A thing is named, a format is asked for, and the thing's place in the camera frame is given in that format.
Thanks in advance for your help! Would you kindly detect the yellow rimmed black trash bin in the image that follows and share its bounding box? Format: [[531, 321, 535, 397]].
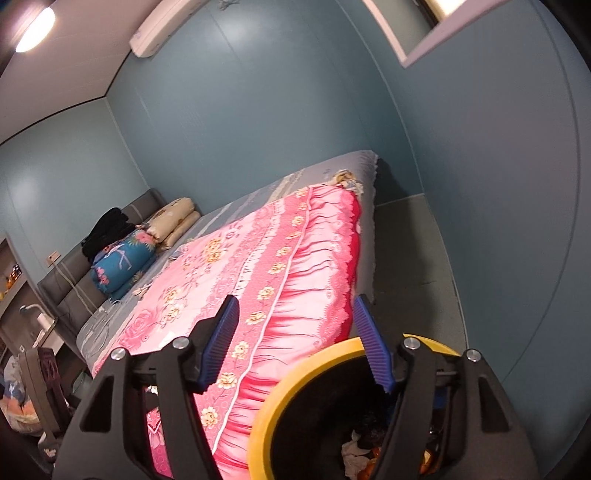
[[249, 336, 462, 480]]

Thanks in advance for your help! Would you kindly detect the bed with grey sheet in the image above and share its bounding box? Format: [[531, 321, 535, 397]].
[[76, 150, 379, 370]]

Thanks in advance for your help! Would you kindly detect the white charging cable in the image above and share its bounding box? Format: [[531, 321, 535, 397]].
[[55, 261, 139, 356]]

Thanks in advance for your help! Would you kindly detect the green wastebasket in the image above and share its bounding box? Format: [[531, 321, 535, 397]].
[[69, 369, 95, 402]]

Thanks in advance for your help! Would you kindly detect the white desk lamp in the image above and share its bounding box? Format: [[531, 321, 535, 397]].
[[19, 305, 58, 342]]

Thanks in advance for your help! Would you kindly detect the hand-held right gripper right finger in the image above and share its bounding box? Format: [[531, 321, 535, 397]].
[[353, 294, 539, 480]]

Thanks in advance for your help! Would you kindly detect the bundle of printed cloth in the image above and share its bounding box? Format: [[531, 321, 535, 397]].
[[0, 355, 47, 435]]

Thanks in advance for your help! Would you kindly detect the blue floral folded quilt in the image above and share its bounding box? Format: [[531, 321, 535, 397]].
[[91, 228, 158, 301]]

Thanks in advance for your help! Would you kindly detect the window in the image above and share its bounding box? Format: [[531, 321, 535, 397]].
[[362, 0, 550, 70]]

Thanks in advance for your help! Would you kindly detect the white air conditioner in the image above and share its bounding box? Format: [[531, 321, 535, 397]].
[[129, 0, 218, 58]]

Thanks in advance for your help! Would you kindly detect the black clothing pile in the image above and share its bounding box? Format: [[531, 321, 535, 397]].
[[82, 208, 139, 259]]

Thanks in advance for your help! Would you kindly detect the wall shelf unit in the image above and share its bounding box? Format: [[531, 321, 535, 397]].
[[0, 235, 38, 324]]

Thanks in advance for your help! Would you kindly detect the ceiling light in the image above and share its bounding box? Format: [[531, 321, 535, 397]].
[[14, 7, 56, 54]]

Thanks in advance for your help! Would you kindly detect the white cloth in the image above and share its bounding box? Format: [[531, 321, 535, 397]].
[[342, 429, 370, 478]]

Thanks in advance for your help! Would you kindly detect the grey padded headboard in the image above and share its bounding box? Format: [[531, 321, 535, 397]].
[[37, 189, 167, 333]]

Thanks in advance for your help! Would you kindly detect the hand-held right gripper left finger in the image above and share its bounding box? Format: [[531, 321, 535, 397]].
[[53, 294, 241, 480]]

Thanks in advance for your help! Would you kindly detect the pink floral blanket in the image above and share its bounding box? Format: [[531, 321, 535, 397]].
[[92, 185, 363, 480]]

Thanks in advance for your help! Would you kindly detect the beige folded quilt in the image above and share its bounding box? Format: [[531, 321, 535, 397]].
[[145, 198, 201, 250]]

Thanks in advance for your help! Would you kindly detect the large black plastic bag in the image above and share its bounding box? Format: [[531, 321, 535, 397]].
[[358, 418, 389, 446]]

